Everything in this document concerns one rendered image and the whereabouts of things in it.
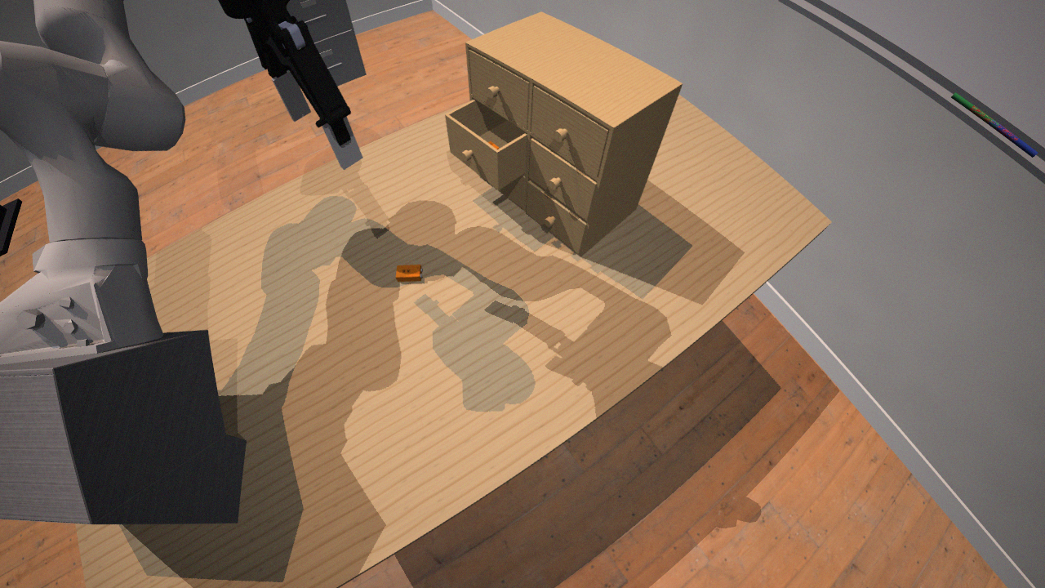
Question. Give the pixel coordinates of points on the small brown wooden chest of drawers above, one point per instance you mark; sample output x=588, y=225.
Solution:
x=628, y=96

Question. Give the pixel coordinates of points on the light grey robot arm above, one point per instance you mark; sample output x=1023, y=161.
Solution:
x=92, y=87

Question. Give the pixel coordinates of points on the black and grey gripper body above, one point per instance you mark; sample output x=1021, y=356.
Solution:
x=270, y=14

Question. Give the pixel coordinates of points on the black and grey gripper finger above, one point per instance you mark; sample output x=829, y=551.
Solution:
x=322, y=93
x=283, y=80

